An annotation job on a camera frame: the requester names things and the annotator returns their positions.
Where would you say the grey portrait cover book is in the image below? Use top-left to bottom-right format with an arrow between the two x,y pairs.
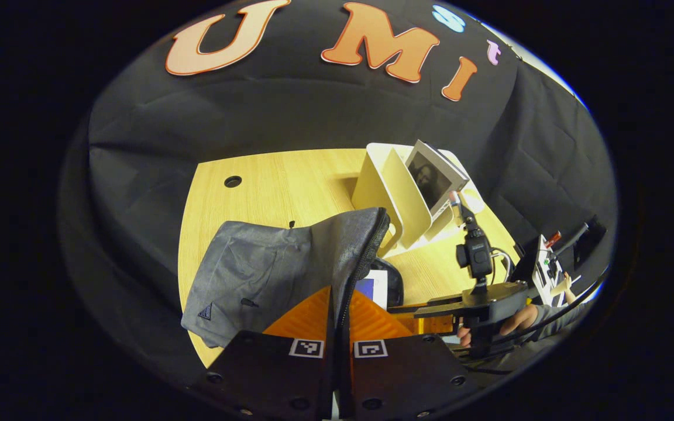
404,139 -> 470,216

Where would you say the white bookshelf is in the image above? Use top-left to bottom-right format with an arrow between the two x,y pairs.
350,142 -> 486,259

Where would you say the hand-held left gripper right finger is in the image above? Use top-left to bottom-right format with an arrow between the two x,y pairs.
337,289 -> 479,421

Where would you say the blue cover book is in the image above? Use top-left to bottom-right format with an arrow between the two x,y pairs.
356,270 -> 388,310

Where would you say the grey schoolbag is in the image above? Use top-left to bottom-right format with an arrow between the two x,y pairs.
181,206 -> 405,350

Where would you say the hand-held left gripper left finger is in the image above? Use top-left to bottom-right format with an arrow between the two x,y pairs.
190,287 -> 333,421

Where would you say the black panel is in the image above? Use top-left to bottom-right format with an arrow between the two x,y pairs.
510,237 -> 544,285

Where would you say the white power strip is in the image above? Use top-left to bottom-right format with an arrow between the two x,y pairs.
533,231 -> 576,308

